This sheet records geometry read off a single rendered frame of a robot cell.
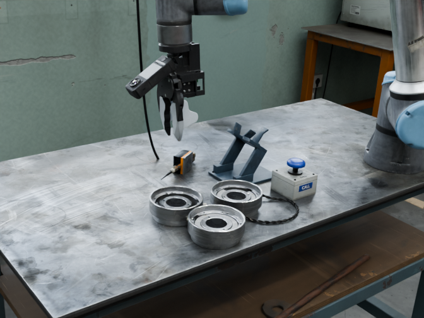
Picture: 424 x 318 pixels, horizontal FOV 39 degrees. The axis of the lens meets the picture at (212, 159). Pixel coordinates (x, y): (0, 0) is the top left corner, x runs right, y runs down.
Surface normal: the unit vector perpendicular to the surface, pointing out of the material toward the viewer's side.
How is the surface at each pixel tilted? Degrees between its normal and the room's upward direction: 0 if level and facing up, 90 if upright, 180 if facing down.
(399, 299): 0
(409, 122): 97
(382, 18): 90
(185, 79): 87
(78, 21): 90
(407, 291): 0
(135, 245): 0
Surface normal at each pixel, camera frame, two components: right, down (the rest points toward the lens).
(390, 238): 0.05, -0.92
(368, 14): -0.79, 0.19
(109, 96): 0.60, 0.33
